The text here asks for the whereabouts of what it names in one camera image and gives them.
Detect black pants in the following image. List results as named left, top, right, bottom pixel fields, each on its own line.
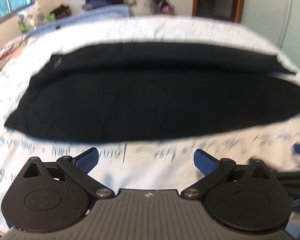
left=4, top=42, right=300, bottom=144

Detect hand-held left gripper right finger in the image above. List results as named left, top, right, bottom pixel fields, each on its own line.
left=181, top=149, right=278, bottom=201

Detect floral pillow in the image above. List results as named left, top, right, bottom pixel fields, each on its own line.
left=17, top=4, right=56, bottom=33

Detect wooden door frame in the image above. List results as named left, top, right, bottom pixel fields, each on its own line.
left=192, top=0, right=246, bottom=23

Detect blue blanket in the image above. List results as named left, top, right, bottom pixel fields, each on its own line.
left=27, top=6, right=131, bottom=36

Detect black bag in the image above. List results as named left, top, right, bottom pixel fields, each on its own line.
left=49, top=4, right=72, bottom=17

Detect black backpack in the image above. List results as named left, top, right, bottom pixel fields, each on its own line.
left=147, top=0, right=170, bottom=14

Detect colourful patterned quilt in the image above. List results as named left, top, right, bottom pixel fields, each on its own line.
left=0, top=35, right=29, bottom=82

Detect white printed bedsheet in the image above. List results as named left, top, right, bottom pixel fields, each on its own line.
left=0, top=16, right=300, bottom=233

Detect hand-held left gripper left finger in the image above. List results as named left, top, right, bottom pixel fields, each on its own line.
left=21, top=147, right=115, bottom=201

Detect grey bag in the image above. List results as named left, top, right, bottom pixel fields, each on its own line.
left=131, top=0, right=158, bottom=17

